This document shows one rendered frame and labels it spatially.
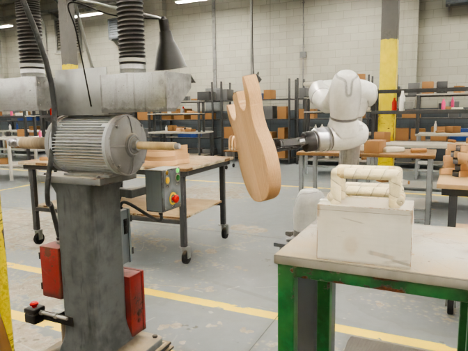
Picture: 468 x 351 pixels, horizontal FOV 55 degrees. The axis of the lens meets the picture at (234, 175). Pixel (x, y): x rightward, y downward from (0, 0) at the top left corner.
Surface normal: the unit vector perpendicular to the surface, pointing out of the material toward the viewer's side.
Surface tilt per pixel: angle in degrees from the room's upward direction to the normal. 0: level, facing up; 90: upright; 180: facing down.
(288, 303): 90
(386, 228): 90
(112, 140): 83
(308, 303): 90
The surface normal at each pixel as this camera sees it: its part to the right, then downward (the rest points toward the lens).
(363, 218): -0.39, 0.14
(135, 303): 0.90, 0.05
